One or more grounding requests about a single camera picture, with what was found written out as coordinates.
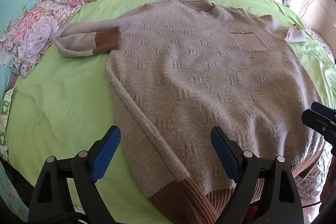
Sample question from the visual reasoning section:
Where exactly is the small white cloth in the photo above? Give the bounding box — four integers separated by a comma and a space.
265, 18, 307, 43

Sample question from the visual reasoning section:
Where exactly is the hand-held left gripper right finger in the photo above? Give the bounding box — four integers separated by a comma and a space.
211, 126, 305, 224

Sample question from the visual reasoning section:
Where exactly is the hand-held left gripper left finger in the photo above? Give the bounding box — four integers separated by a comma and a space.
28, 126, 122, 224

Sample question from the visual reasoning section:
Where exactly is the green bed sheet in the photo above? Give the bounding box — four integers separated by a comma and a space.
5, 0, 336, 224

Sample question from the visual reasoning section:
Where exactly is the pink floral crumpled cloth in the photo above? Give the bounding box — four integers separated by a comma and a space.
0, 0, 86, 79

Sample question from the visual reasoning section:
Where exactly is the thin wall cable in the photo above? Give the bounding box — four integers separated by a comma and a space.
299, 0, 317, 18

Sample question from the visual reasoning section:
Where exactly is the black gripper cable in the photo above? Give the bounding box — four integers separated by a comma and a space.
302, 200, 323, 209

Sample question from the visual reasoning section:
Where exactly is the beige knit sweater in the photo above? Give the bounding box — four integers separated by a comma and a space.
51, 0, 326, 224

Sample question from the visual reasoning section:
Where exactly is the white floral bed sheet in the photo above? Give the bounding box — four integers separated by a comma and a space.
293, 140, 334, 210

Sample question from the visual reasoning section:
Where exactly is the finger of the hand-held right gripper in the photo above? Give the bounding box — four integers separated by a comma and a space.
301, 110, 336, 156
311, 101, 336, 119

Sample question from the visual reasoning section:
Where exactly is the green printed cloth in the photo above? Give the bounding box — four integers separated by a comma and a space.
0, 88, 15, 160

